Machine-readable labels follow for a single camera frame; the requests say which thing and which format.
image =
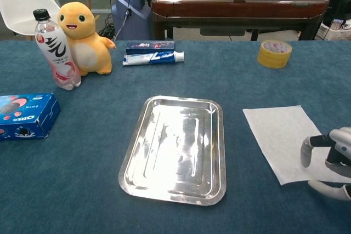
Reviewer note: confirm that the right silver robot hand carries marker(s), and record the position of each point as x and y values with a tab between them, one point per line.
340	141

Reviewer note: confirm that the white paper towel sheet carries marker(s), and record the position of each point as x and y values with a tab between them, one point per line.
277	135

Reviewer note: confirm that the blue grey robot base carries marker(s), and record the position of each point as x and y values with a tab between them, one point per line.
134	12

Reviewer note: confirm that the silver metal tray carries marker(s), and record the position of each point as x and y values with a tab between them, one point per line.
175	151

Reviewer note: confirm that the yellow tape roll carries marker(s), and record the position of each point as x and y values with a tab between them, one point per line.
271	58

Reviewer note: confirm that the blue table mat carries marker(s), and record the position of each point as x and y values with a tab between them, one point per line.
192	80

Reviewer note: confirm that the brown mahjong table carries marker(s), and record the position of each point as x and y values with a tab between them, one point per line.
233	6

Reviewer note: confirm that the white blue toothpaste tube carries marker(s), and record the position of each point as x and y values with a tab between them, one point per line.
150	59

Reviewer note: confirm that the dark blue toothpaste box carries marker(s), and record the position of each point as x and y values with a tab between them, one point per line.
149	46

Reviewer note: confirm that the yellow plush dinosaur toy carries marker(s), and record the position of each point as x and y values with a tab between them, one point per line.
87	50

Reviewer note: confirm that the clear drink bottle pink label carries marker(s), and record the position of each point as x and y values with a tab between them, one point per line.
56	53

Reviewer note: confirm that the blue Oreo cookie box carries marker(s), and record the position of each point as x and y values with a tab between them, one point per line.
27	119

